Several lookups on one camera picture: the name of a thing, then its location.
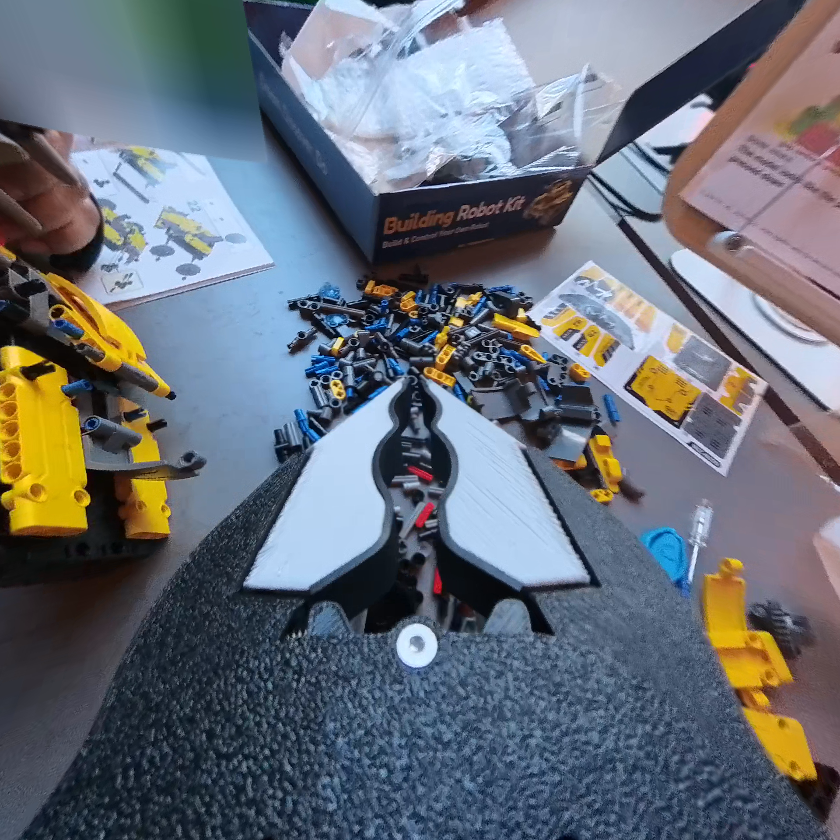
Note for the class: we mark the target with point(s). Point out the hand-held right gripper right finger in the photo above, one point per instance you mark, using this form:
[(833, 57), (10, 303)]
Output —
[(512, 518)]

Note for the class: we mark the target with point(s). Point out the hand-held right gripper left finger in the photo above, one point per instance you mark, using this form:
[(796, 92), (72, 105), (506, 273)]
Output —
[(321, 512)]

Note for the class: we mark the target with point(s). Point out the yellow toy brick vehicle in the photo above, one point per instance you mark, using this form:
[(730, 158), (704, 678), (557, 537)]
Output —
[(39, 420)]

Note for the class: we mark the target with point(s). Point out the grey desk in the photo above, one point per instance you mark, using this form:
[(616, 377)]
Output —
[(216, 394)]

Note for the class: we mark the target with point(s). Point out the blue brick separator tool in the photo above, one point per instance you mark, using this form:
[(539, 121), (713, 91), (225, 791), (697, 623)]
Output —
[(663, 551)]

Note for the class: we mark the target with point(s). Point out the white instruction booklet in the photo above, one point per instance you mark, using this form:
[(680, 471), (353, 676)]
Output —
[(216, 190)]

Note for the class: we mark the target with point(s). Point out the yellow curved panel piece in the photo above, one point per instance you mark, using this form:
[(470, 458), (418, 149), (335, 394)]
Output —
[(515, 326)]

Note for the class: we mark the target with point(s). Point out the yellow and grey sticker sheet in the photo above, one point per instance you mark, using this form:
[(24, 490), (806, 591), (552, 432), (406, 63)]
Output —
[(656, 367)]

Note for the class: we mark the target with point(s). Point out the pile of small brick parts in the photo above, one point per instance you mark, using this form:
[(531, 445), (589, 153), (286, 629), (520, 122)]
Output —
[(426, 315)]

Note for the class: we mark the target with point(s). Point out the yellow brick assembly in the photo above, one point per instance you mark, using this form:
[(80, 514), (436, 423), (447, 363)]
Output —
[(741, 649)]

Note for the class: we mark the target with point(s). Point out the white flat pad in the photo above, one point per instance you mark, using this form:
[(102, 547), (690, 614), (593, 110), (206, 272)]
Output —
[(722, 295)]

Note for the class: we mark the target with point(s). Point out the dark blue cardboard kit box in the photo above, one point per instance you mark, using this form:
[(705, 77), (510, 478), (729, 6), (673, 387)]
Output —
[(453, 216)]

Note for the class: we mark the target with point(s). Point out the wooden board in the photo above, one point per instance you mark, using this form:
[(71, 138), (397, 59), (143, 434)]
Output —
[(689, 216)]

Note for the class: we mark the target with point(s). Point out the clear plastic bags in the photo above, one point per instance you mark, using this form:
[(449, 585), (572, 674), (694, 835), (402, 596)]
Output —
[(426, 98)]

